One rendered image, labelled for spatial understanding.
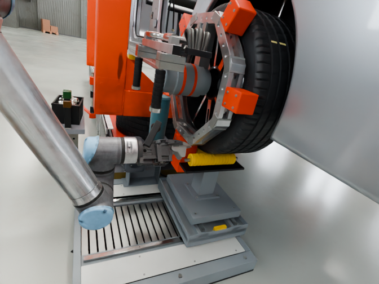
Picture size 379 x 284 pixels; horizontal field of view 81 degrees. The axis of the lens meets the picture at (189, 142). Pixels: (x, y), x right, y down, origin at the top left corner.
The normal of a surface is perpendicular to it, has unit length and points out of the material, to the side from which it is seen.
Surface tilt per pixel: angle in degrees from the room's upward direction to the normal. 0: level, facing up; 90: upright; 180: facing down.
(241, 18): 125
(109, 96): 90
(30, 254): 0
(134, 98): 90
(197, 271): 0
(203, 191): 90
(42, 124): 76
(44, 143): 87
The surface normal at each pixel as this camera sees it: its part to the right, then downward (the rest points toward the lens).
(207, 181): 0.40, 0.43
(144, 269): 0.19, -0.90
